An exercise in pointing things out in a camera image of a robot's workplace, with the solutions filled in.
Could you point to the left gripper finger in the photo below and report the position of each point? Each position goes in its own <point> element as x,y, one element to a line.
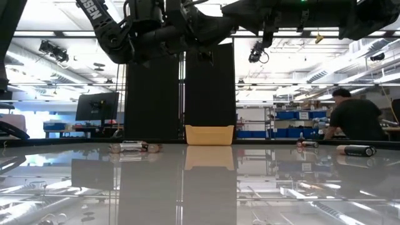
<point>218,28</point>

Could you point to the silver black battery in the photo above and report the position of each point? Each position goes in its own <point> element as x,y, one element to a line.
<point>131,147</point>
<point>307,144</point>

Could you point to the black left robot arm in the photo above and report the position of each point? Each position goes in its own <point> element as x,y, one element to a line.
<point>93,15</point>

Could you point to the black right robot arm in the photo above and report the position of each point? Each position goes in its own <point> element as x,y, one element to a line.
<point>328,15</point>

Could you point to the yellow hanging hook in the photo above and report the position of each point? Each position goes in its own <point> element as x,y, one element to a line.
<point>319,39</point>

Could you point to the black folding divider screen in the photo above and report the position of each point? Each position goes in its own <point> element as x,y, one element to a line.
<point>150,103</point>

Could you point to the blue storage bin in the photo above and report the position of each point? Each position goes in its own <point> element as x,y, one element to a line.
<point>286,115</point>
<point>250,134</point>
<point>318,114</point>
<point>304,133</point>
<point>284,133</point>

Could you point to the yellow plastic bin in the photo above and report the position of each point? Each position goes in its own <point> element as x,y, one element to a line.
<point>209,136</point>

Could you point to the metal shelf rack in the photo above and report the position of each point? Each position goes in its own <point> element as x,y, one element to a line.
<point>270,125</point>

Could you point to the black background monitor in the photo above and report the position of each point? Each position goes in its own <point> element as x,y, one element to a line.
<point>93,107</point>

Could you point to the person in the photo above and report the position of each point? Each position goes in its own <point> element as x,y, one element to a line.
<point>356,118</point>

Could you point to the dark background desk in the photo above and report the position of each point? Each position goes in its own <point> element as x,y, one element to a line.
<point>81,128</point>

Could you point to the white glossy work sheet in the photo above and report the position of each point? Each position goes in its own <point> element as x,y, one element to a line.
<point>200,187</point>

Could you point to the blue storage box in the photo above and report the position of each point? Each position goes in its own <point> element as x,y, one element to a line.
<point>54,126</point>

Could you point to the black overhead camera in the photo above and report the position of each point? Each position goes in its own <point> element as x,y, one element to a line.
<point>256,53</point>

